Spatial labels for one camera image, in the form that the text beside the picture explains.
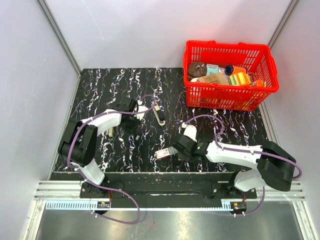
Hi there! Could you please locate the cream white stapler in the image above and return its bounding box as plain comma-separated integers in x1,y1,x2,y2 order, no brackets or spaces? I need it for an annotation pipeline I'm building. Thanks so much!
102,127,115,138

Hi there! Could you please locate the red white staple box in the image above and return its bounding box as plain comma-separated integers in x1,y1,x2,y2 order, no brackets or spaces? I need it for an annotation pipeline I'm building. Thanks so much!
155,146,178,160

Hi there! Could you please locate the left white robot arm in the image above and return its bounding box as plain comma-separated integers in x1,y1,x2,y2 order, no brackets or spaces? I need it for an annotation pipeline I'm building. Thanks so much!
58,98,148,198

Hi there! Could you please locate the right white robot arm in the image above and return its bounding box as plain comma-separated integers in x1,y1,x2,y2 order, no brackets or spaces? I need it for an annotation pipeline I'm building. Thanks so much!
172,134,298,198

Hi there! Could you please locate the brown cardboard package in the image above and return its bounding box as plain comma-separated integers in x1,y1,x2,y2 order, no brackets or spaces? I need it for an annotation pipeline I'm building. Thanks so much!
190,72,230,86

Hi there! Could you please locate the teal white small box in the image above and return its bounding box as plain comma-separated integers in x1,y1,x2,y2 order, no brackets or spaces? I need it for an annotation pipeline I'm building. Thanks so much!
206,63,219,75

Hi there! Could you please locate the orange bottle blue cap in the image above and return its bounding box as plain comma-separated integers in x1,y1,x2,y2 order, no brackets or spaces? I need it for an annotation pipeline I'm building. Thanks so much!
224,64,247,76

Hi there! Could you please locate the small orange packet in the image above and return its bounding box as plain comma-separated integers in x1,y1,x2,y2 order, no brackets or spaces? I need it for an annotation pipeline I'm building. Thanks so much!
250,78,266,87

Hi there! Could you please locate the red plastic shopping basket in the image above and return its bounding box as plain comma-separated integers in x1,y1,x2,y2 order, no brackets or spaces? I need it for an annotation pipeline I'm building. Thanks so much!
183,40,279,111

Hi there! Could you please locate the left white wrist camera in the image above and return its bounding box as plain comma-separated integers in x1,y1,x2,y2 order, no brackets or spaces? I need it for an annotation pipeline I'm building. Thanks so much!
133,100,149,121

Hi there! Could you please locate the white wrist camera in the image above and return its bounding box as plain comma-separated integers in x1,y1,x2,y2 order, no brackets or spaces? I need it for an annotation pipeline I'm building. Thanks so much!
133,100,149,121
181,122,197,142

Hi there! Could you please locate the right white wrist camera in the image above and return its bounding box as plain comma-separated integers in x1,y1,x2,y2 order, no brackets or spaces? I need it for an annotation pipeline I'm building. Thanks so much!
181,122,197,142

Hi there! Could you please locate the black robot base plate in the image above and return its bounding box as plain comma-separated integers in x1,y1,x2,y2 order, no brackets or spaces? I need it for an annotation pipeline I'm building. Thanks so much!
79,172,257,211

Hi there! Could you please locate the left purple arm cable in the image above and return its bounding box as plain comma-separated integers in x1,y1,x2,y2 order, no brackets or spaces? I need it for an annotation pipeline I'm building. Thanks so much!
66,94,158,224

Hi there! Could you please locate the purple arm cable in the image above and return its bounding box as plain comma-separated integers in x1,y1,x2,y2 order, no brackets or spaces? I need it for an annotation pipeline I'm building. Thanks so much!
66,94,158,224
181,114,303,217

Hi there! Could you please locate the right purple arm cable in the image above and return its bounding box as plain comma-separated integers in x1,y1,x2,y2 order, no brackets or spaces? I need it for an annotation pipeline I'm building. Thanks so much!
181,114,303,217

